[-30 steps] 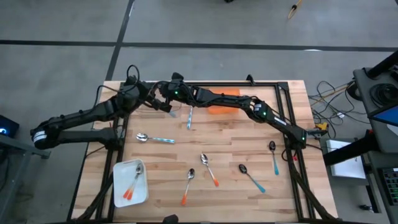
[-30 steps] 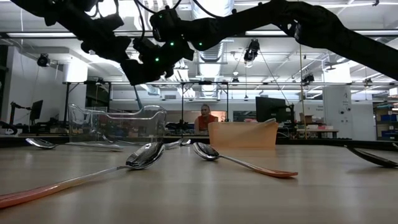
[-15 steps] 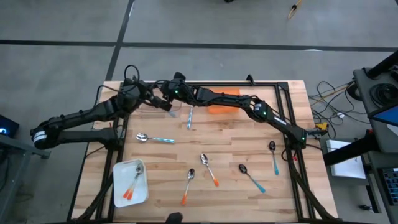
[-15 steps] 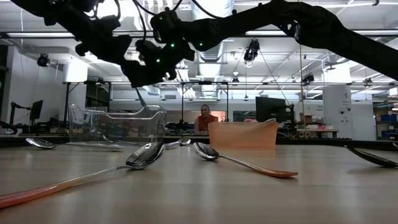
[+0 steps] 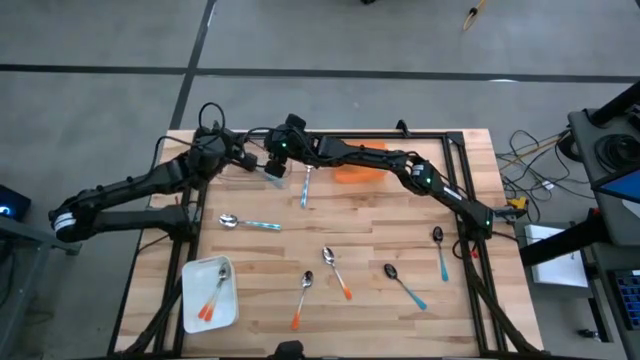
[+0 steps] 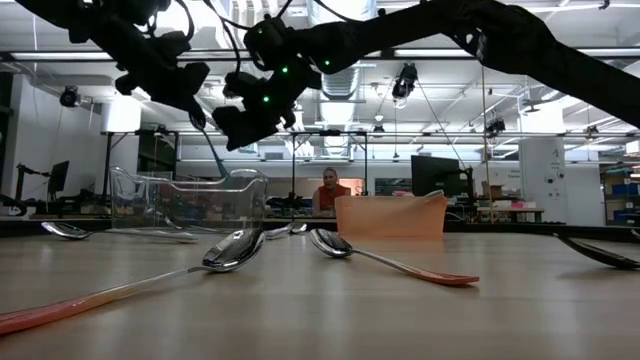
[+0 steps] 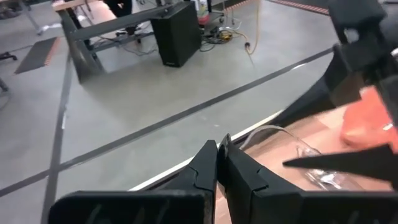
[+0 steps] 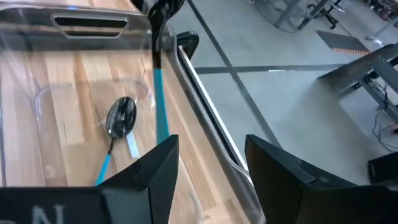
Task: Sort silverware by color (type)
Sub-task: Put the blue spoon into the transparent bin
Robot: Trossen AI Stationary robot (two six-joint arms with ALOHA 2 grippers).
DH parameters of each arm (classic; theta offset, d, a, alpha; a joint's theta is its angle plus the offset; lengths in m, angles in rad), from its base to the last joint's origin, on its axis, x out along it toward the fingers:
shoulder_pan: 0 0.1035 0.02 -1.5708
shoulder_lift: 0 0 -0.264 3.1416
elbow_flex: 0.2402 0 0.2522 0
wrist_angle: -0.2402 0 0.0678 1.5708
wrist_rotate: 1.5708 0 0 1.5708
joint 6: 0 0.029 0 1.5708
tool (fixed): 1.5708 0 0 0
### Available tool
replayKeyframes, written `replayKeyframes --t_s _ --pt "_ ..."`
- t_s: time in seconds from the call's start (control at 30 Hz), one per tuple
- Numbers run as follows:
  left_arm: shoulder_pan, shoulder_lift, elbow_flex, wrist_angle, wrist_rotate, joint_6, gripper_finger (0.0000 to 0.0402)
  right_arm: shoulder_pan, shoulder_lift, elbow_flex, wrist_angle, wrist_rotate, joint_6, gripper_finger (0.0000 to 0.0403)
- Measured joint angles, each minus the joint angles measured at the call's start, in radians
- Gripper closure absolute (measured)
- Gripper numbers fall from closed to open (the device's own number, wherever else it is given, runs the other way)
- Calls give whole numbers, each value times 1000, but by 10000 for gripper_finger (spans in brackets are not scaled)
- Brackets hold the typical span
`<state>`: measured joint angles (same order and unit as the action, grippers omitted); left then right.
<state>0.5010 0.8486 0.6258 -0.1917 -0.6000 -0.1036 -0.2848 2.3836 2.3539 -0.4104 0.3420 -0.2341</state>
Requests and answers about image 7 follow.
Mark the black speaker box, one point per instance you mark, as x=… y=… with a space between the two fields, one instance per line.
x=177 y=34

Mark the clear plastic container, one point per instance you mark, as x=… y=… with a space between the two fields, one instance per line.
x=308 y=152

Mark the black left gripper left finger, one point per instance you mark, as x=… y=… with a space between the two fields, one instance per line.
x=199 y=180

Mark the black floor mat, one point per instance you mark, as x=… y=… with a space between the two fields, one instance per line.
x=35 y=54

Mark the orange plastic container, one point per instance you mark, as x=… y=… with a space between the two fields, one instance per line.
x=367 y=124

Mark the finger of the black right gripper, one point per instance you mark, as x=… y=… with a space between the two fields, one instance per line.
x=311 y=99
x=357 y=163

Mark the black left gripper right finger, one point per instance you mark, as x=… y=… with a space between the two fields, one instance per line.
x=245 y=186

